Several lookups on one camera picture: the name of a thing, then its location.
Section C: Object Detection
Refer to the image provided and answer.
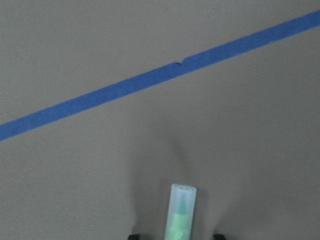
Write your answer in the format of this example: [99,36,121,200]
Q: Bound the green highlighter pen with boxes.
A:
[164,183,197,240]

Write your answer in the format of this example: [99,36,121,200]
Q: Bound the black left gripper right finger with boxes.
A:
[212,233,226,240]

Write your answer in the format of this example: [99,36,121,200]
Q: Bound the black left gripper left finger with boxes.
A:
[127,234,140,240]

